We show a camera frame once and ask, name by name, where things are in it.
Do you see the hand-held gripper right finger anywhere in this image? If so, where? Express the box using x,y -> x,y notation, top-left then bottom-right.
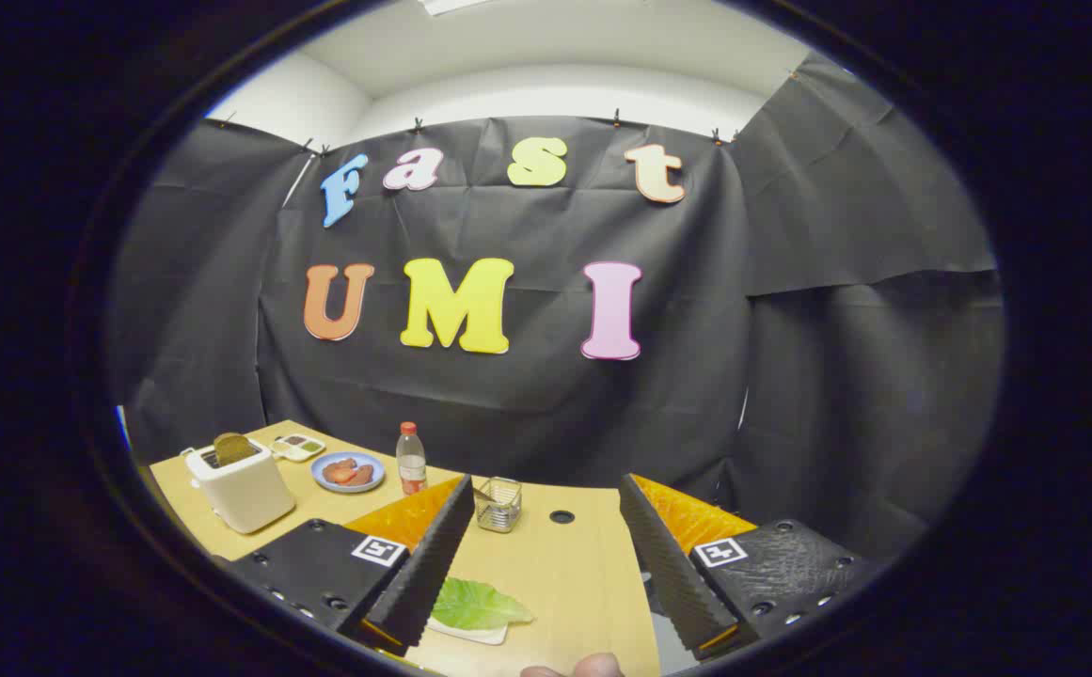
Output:
618,474 -> 886,660

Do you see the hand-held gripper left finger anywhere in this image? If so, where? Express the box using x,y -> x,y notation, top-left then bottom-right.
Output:
214,475 -> 477,657

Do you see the green lettuce leaf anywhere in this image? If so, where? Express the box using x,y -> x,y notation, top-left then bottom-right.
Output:
430,576 -> 535,632

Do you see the brown toast slice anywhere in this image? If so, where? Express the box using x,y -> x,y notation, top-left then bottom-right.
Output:
214,433 -> 260,466

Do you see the white square plate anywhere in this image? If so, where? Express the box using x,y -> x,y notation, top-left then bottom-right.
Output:
426,616 -> 509,646

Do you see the clear bottle red cap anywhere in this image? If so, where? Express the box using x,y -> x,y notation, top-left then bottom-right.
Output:
396,421 -> 428,496

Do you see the blue round plate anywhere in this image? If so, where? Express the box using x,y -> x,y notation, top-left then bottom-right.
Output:
310,451 -> 387,495

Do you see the white divided sauce dish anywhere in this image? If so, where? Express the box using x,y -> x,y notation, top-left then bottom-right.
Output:
271,433 -> 326,463

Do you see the white toaster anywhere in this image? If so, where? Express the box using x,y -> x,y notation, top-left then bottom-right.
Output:
183,437 -> 297,535

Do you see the metal wire basket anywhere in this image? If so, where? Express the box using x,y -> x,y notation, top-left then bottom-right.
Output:
473,477 -> 523,534

